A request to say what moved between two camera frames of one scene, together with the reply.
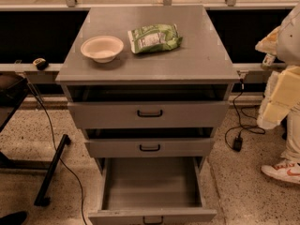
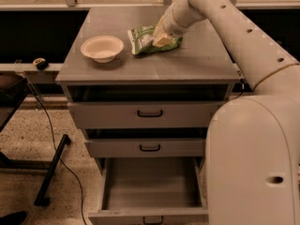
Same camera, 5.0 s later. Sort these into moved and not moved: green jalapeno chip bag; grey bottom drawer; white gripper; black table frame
Moved: white gripper
Not moved: grey bottom drawer; green jalapeno chip bag; black table frame
